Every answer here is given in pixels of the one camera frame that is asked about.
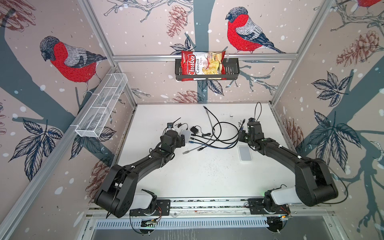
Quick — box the white network switch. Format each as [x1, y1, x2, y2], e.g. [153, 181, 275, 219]
[181, 130, 192, 145]
[238, 146, 253, 163]

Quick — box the green-booted black ethernet cable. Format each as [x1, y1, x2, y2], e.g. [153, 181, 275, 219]
[188, 133, 241, 149]

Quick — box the red cassava chips bag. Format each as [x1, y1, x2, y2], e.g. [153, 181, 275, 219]
[181, 51, 226, 76]

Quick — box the aluminium mounting rail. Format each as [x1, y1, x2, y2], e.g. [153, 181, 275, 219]
[85, 195, 334, 219]

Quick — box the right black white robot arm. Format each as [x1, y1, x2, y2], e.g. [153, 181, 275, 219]
[239, 118, 339, 207]

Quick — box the black power adapter with cord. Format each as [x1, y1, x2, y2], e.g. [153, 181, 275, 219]
[177, 123, 189, 130]

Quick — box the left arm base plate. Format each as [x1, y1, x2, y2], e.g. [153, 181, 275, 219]
[130, 199, 171, 217]

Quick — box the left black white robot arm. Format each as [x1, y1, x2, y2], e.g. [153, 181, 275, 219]
[94, 130, 186, 218]

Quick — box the grey ethernet cable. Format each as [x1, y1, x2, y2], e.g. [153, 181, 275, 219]
[182, 105, 217, 155]

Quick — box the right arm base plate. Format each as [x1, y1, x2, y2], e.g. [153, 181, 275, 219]
[245, 198, 291, 215]

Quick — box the black wall basket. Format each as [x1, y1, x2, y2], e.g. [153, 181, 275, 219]
[175, 58, 240, 81]

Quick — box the white wire mesh shelf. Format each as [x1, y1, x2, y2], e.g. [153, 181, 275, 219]
[75, 73, 128, 138]

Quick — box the dark blue ethernet cable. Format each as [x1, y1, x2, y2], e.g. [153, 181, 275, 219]
[196, 119, 246, 151]

